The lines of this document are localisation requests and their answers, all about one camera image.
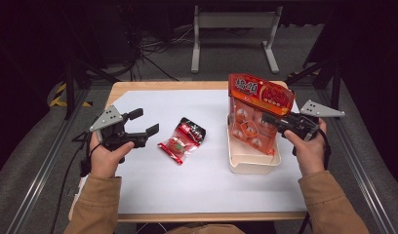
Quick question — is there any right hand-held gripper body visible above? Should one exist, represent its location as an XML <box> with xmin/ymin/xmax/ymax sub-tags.
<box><xmin>278</xmin><ymin>99</ymin><xmax>346</xmax><ymax>141</ymax></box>

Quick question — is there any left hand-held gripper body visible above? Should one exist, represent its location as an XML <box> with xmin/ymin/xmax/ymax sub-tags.
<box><xmin>89</xmin><ymin>104</ymin><xmax>137</xmax><ymax>152</ymax></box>

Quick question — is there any large orange snack bag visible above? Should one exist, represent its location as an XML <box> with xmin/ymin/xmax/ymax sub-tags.
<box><xmin>227</xmin><ymin>73</ymin><xmax>296</xmax><ymax>156</ymax></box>

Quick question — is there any small black-topped red sachet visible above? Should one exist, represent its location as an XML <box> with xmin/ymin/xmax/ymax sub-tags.
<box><xmin>156</xmin><ymin>116</ymin><xmax>207</xmax><ymax>166</ymax></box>

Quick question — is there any cream plastic box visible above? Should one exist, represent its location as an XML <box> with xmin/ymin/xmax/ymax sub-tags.
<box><xmin>226</xmin><ymin>111</ymin><xmax>282</xmax><ymax>175</ymax></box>

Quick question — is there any person's right hand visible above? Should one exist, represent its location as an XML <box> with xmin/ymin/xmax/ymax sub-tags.
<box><xmin>283</xmin><ymin>118</ymin><xmax>328</xmax><ymax>178</ymax></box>

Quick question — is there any person's left hand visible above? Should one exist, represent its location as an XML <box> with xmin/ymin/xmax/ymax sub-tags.
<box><xmin>89</xmin><ymin>131</ymin><xmax>136</xmax><ymax>179</ymax></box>

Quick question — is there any black tripod stand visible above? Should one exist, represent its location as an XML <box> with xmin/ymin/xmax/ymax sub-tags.
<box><xmin>284</xmin><ymin>55</ymin><xmax>346</xmax><ymax>111</ymax></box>
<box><xmin>61</xmin><ymin>48</ymin><xmax>120</xmax><ymax>121</ymax></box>

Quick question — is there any yellow and black hazard tape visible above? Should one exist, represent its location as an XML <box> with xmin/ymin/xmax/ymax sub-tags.
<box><xmin>50</xmin><ymin>82</ymin><xmax>93</xmax><ymax>108</ymax></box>

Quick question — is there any white table mat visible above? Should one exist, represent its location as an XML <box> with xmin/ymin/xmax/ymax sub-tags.
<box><xmin>79</xmin><ymin>89</ymin><xmax>308</xmax><ymax>215</ymax></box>

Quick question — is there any person's tan clothing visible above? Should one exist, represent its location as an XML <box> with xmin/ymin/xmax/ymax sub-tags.
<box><xmin>164</xmin><ymin>223</ymin><xmax>247</xmax><ymax>234</ymax></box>

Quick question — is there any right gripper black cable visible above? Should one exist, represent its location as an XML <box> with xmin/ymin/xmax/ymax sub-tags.
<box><xmin>298</xmin><ymin>128</ymin><xmax>332</xmax><ymax>234</ymax></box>

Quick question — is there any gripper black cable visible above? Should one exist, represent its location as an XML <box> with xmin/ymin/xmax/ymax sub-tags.
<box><xmin>298</xmin><ymin>128</ymin><xmax>332</xmax><ymax>234</ymax></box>
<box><xmin>49</xmin><ymin>131</ymin><xmax>102</xmax><ymax>234</ymax></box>

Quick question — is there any aluminium floor rail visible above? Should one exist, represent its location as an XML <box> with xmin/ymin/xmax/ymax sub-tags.
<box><xmin>5</xmin><ymin>87</ymin><xmax>91</xmax><ymax>234</ymax></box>
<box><xmin>317</xmin><ymin>87</ymin><xmax>398</xmax><ymax>234</ymax></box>

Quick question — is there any bundle of floor cables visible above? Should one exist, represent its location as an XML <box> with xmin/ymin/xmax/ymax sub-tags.
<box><xmin>122</xmin><ymin>19</ymin><xmax>195</xmax><ymax>82</ymax></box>

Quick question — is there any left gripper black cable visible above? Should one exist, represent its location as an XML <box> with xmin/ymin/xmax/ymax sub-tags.
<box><xmin>49</xmin><ymin>131</ymin><xmax>102</xmax><ymax>234</ymax></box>

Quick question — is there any grey metal stand frame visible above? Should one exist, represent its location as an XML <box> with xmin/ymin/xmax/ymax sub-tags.
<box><xmin>190</xmin><ymin>4</ymin><xmax>281</xmax><ymax>74</ymax></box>

